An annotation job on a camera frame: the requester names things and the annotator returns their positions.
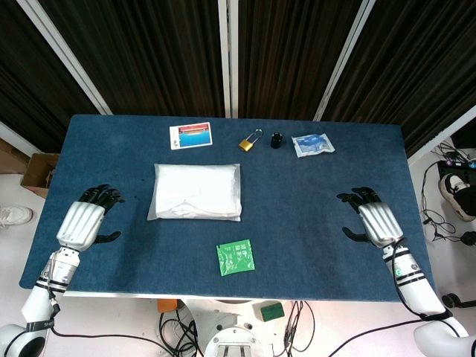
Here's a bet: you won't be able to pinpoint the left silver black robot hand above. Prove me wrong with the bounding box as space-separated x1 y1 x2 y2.
55 184 126 251

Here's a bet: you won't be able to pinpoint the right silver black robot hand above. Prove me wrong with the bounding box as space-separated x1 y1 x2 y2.
336 186 405 249

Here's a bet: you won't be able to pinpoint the clear plastic zip bag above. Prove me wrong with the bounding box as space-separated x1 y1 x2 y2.
147 162 243 223

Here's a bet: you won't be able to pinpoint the white clothes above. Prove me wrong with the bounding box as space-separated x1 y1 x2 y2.
153 163 242 219

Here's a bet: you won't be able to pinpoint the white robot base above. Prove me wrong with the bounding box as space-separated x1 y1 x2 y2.
185 298 278 357

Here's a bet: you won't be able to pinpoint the brown cardboard box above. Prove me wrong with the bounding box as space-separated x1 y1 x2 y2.
20 152 60 199

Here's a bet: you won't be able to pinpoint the black and white sneaker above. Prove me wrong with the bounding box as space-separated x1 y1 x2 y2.
440 173 476 223

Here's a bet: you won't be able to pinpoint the blue felt table mat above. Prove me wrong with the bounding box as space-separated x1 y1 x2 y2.
18 114 436 303

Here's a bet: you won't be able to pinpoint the black electronics box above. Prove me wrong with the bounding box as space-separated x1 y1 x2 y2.
437 158 476 180

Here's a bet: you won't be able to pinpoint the blue white plastic packet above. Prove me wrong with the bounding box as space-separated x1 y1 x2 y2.
291 133 336 159

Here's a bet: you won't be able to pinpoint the black caster wheel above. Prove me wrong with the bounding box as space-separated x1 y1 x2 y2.
441 292 470 309

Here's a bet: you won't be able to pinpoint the orange object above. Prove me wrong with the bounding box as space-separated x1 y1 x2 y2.
156 298 180 314

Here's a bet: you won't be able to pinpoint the green block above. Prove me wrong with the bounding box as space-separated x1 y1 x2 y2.
260 301 286 323

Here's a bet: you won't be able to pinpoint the postcard with blue picture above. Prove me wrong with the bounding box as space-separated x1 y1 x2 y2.
169 121 214 151

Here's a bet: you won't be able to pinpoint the green foil packet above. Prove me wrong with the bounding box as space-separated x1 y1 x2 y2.
216 239 257 278

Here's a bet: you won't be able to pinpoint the brass padlock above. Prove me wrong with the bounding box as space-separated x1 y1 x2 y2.
237 127 263 152

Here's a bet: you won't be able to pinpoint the tangled black floor cables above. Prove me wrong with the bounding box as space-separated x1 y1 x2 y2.
420 139 476 243

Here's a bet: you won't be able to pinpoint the white partition post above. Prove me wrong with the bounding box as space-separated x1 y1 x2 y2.
406 106 476 161
0 120 31 158
217 0 239 119
16 0 113 115
313 0 376 122

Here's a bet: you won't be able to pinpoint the black cables under table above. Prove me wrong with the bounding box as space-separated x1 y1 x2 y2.
283 300 317 357

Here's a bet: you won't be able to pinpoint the black cable bundle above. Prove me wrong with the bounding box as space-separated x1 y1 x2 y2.
158 310 205 357

